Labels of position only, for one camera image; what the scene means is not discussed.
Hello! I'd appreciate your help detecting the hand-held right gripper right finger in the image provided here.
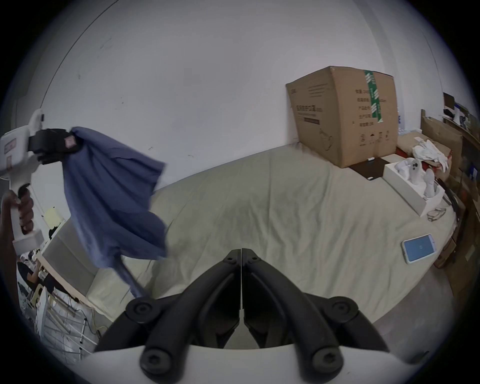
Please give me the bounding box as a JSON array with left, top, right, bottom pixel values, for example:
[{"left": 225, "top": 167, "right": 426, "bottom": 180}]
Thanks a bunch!
[{"left": 242, "top": 248, "right": 389, "bottom": 379}]

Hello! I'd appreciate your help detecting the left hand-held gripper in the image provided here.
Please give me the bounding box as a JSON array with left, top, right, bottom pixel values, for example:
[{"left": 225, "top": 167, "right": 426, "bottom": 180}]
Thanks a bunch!
[{"left": 0, "top": 109, "right": 82, "bottom": 256}]

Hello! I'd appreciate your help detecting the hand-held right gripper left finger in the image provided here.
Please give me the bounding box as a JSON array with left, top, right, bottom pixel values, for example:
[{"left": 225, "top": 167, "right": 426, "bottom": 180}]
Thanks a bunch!
[{"left": 94, "top": 248, "right": 241, "bottom": 380}]

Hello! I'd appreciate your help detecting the dark blue shirt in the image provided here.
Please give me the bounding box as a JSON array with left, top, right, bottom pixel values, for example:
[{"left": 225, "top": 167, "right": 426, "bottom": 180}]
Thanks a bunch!
[{"left": 63, "top": 126, "right": 168, "bottom": 299}]

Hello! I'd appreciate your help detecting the person's left forearm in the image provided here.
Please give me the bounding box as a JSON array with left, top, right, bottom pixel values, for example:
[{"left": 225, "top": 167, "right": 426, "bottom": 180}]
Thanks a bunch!
[{"left": 0, "top": 240, "right": 20, "bottom": 312}]

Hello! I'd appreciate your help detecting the person's left hand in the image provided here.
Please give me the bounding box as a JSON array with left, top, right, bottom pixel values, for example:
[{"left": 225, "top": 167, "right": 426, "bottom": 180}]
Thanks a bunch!
[{"left": 1, "top": 184, "right": 35, "bottom": 241}]

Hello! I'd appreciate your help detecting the group of people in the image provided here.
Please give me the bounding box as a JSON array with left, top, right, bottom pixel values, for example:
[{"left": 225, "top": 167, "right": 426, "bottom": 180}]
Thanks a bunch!
[{"left": 17, "top": 249, "right": 81, "bottom": 304}]

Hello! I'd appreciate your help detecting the white phone with blue screen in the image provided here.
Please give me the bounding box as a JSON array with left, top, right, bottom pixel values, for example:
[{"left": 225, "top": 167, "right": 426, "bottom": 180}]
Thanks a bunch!
[{"left": 401, "top": 234, "right": 438, "bottom": 265}]

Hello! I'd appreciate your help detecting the white open flat box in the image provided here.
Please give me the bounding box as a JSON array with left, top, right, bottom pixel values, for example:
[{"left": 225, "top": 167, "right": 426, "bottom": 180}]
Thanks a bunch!
[{"left": 382, "top": 157, "right": 446, "bottom": 218}]

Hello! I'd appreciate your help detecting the dark flat board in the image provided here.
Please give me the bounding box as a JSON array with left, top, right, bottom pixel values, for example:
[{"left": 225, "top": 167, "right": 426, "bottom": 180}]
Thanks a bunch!
[{"left": 349, "top": 157, "right": 395, "bottom": 181}]

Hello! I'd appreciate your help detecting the white hand controller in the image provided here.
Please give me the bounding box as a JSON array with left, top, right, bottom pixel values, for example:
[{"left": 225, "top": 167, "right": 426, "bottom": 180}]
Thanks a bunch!
[
  {"left": 423, "top": 168, "right": 438, "bottom": 198},
  {"left": 396, "top": 158, "right": 424, "bottom": 185}
]

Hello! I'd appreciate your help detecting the large brown cardboard carton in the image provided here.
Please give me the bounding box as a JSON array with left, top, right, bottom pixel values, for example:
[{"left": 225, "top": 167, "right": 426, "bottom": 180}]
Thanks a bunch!
[{"left": 286, "top": 66, "right": 398, "bottom": 169}]

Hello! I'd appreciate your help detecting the white crumpled cloth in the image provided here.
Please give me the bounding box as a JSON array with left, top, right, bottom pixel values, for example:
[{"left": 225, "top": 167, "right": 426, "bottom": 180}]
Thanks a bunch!
[{"left": 412, "top": 139, "right": 450, "bottom": 173}]

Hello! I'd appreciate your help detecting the metal wire rack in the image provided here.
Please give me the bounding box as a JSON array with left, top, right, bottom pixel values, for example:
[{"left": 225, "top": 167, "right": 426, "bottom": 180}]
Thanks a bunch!
[{"left": 33, "top": 287, "right": 100, "bottom": 362}]

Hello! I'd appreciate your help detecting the black cable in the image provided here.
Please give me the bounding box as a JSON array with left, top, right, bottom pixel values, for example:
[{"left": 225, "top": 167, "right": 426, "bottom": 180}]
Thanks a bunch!
[{"left": 436, "top": 178, "right": 466, "bottom": 227}]

